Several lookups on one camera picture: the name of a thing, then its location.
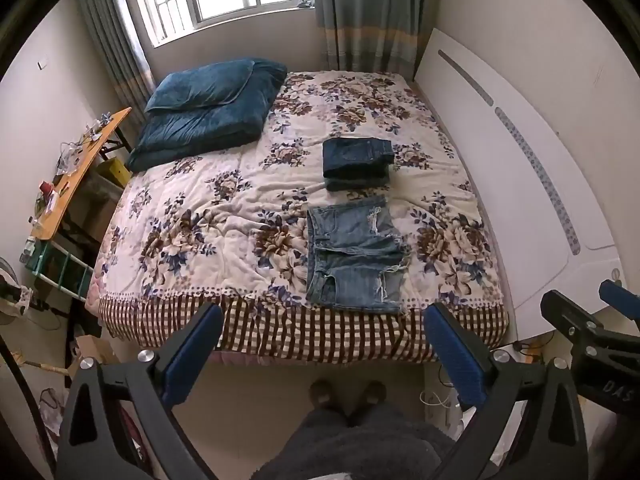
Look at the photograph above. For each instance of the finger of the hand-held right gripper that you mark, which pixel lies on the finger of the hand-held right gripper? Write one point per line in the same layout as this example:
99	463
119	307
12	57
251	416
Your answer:
620	297
567	310

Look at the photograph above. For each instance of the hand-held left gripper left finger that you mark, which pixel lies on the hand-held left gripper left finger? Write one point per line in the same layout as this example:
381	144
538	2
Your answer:
197	345

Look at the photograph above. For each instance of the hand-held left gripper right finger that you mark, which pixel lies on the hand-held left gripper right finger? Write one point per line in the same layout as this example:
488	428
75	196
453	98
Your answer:
457	350

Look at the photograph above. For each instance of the light blue denim shorts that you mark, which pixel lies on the light blue denim shorts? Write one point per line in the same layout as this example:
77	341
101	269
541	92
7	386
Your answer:
350	260

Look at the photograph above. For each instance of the person's dark fleece pants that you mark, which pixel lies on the person's dark fleece pants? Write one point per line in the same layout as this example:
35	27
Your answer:
350	445

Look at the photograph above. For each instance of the person's right slipper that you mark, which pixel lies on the person's right slipper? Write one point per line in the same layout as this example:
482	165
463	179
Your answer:
372	394

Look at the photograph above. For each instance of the person's slipper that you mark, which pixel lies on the person's slipper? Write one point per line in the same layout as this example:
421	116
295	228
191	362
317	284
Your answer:
372	394
322	394

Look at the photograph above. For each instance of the cardboard box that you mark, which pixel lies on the cardboard box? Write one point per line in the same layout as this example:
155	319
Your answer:
95	350

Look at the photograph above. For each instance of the brown checked bed sheet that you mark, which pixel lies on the brown checked bed sheet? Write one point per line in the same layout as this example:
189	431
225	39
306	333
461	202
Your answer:
310	330

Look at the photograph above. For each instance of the bed with floral cover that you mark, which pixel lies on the bed with floral cover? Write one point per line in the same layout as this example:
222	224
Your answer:
215	220

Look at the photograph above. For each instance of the person's left slipper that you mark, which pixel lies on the person's left slipper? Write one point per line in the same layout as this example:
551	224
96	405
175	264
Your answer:
322	394

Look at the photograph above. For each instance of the white headboard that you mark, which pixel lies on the white headboard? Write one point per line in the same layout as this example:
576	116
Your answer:
525	175

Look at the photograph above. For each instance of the green rack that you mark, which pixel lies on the green rack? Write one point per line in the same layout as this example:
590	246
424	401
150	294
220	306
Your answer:
65	267

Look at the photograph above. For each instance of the yellow box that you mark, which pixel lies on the yellow box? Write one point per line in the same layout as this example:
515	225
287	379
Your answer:
114	172

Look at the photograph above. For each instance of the standing fan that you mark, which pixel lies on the standing fan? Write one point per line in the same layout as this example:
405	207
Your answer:
10	292

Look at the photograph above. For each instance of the wooden folding table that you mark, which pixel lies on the wooden folding table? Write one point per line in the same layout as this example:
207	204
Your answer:
82	175

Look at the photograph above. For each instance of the folded blue velvet duvet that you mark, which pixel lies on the folded blue velvet duvet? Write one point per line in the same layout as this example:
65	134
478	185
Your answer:
200	132

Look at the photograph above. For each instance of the red cup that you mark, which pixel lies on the red cup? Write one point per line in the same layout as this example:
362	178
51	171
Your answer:
47	191

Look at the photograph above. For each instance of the folded dark blue jeans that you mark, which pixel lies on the folded dark blue jeans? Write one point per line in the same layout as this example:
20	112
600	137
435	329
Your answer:
356	160

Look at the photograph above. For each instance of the blue velvet pillow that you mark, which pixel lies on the blue velvet pillow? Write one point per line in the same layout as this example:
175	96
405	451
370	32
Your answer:
200	85

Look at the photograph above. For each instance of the grey-green curtain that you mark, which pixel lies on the grey-green curtain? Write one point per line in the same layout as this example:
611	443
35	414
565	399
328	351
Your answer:
117	45
370	15

